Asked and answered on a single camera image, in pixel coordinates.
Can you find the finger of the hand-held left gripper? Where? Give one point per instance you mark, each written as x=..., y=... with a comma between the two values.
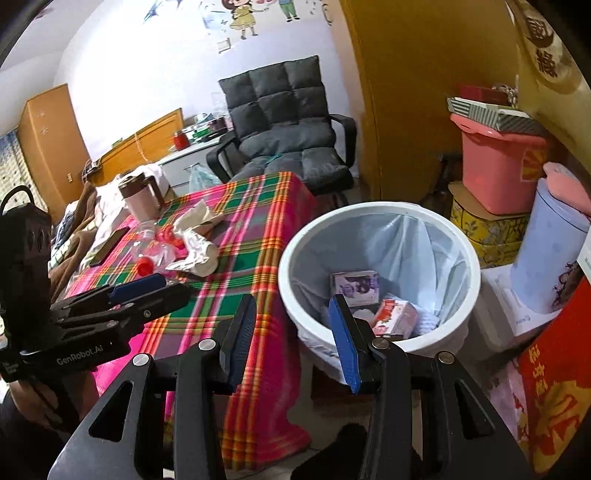
x=161, y=300
x=138, y=287

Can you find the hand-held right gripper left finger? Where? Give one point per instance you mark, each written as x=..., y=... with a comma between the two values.
x=240, y=341

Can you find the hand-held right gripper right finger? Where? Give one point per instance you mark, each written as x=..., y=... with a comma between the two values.
x=344, y=341

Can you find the small clear plastic bottle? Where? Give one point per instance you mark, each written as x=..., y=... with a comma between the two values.
x=145, y=266

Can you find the pink red printed carton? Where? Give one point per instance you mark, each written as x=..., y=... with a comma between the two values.
x=395, y=318

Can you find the small purple carton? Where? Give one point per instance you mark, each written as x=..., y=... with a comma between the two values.
x=355, y=286

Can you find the clear bottle with red label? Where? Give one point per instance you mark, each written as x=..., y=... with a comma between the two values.
x=168, y=236

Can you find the white paper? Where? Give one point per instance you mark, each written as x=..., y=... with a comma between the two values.
x=198, y=251

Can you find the white round waste bin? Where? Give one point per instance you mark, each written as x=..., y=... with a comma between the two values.
x=287, y=277

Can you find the cream paper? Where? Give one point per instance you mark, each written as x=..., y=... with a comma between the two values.
x=196, y=217

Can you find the translucent plastic bin liner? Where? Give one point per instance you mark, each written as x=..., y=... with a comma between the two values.
x=406, y=249

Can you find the person's left hand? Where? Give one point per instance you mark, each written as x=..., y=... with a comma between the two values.
x=32, y=397

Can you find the black smartphone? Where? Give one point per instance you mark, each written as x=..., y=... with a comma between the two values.
x=108, y=247

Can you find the blue plaid garment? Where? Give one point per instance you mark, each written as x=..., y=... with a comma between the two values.
x=62, y=226

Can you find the brown blanket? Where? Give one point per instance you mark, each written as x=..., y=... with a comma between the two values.
x=78, y=240

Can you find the pink mug with brown lid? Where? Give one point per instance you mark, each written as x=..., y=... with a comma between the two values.
x=138, y=203

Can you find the white bedding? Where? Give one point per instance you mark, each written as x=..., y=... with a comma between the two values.
x=111, y=203

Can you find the pink green plaid tablecloth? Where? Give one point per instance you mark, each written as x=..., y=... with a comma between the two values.
x=258, y=240

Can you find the leaf patterned curtain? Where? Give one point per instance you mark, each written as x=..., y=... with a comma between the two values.
x=11, y=157

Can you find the power strip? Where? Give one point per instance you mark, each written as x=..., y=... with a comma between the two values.
x=92, y=168

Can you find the pale green plastic bag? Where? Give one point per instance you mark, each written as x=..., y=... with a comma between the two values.
x=203, y=177

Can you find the white bedside desk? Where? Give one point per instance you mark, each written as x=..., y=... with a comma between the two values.
x=184, y=161

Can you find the tall orange wooden cabinet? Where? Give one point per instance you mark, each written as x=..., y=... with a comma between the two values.
x=51, y=138

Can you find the wooden bed headboard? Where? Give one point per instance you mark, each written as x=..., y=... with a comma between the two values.
x=152, y=138

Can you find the red jar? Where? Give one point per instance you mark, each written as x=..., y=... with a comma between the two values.
x=180, y=141

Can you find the white cardboard box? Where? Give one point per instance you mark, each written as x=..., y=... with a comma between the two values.
x=503, y=295

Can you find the pink floral printed bag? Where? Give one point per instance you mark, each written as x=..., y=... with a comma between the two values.
x=505, y=401

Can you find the yellow patterned box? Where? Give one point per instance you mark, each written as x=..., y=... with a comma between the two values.
x=489, y=240

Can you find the dark jar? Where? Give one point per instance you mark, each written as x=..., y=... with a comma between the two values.
x=217, y=124

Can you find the brown cardboard sheet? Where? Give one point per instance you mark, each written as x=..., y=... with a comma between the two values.
x=466, y=198

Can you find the pale blue round tin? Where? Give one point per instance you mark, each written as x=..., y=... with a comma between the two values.
x=545, y=254

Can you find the pink plastic storage bin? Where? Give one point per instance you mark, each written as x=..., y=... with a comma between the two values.
x=494, y=175

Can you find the grey cushioned office chair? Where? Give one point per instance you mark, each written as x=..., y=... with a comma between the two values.
x=277, y=97

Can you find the white green paper box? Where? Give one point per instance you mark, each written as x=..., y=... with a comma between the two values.
x=584, y=265

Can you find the large yellow wooden wardrobe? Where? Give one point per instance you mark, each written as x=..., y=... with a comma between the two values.
x=406, y=92

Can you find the striped gift box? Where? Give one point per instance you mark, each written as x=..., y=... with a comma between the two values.
x=485, y=113

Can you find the dark red box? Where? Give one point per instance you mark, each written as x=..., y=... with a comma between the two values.
x=482, y=94

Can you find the gold round hanging ornament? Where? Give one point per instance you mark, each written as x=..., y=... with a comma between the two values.
x=547, y=50

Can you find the white wall switch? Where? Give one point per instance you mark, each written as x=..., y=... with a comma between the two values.
x=224, y=46

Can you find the cartoon wall sticker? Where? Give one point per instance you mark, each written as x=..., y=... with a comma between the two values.
x=242, y=18

